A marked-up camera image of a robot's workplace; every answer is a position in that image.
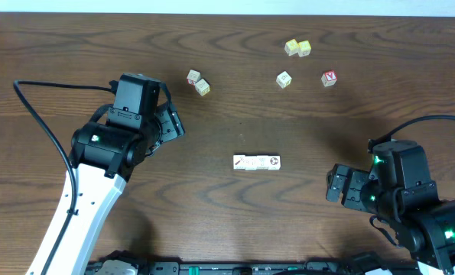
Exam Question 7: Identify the yellow block right of pair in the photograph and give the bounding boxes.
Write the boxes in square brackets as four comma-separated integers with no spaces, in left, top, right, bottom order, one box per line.
[298,40,312,57]

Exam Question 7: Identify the yellow block left of pair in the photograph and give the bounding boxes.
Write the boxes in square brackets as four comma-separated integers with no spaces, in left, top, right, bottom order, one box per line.
[284,39,299,56]

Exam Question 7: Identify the cream block with faint drawing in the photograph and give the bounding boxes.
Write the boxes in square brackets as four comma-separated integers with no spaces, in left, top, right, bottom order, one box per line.
[276,71,292,89]

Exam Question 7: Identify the cream block with umbrella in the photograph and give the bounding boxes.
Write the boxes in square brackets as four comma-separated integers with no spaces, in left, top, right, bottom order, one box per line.
[195,79,211,96]

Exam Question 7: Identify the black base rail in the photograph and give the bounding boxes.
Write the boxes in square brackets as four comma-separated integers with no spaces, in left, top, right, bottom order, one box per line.
[84,260,421,275]

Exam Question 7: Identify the red letter block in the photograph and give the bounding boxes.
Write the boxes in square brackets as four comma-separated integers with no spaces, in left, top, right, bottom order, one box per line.
[321,70,337,87]

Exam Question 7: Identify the white block with hammer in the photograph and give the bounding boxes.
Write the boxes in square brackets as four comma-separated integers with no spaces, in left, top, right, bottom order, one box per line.
[233,155,245,170]

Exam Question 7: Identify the white block with soccer ball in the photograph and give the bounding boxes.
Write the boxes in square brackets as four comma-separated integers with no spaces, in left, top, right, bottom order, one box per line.
[268,156,281,170]

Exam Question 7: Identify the white block with goblet print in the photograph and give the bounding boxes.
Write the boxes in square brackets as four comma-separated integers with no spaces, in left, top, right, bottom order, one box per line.
[256,155,270,170]

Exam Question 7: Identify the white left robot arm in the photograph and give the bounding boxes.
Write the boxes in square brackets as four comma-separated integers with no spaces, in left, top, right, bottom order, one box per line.
[27,163,127,274]

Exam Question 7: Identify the yellow block of pair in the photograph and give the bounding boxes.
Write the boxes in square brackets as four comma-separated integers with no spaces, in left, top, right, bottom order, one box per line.
[284,39,299,56]
[298,40,312,57]

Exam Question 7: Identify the white block red number three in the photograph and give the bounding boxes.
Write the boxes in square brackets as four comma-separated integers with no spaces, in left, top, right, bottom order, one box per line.
[187,70,201,86]

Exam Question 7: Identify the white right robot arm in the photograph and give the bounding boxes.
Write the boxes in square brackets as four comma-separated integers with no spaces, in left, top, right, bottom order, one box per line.
[326,164,455,274]

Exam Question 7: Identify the white block with faint print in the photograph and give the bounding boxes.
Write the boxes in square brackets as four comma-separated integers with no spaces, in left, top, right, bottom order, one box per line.
[244,156,258,170]

